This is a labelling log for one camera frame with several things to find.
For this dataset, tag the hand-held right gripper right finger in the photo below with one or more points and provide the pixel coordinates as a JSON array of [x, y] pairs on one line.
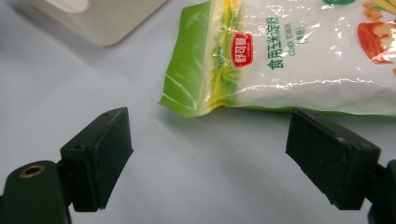
[[330, 158]]

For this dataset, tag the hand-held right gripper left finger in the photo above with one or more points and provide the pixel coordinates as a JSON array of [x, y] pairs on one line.
[[93, 161]]

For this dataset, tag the green and white starch bag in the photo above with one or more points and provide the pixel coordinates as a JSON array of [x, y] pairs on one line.
[[311, 71]]

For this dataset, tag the white plastic container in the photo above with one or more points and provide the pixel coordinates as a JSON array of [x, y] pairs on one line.
[[102, 18]]

